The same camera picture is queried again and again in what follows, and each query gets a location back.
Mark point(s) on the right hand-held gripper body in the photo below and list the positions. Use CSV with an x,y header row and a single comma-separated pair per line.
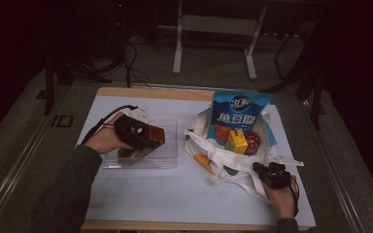
x,y
277,178

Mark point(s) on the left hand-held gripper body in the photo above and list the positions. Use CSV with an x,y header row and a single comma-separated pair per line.
x,y
126,129

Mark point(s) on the brown box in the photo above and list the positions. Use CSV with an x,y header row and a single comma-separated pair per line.
x,y
157,134

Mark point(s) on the white tote bag coloured spots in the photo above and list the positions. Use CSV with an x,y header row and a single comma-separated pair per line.
x,y
239,161

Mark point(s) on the clear plastic bin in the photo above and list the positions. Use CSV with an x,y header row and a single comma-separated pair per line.
x,y
170,155

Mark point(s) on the red lidded candy jar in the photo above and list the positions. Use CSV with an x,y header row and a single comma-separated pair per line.
x,y
253,142

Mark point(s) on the yellow juice carton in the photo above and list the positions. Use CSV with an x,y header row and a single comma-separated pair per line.
x,y
236,144

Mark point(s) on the blue snack bag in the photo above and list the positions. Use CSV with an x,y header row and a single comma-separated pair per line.
x,y
236,116

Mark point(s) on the person's left hand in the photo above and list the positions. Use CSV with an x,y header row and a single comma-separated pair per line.
x,y
105,139

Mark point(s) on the person's right hand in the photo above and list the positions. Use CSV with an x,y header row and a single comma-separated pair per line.
x,y
283,202

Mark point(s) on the black tripod stand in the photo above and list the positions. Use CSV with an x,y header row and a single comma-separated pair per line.
x,y
61,68

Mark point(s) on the black metal stand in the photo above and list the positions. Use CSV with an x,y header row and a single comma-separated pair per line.
x,y
314,71

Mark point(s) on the white metal stand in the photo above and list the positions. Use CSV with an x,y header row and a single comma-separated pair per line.
x,y
218,25

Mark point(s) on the aluminium frame rail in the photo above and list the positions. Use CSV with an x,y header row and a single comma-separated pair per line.
x,y
336,174
16,168

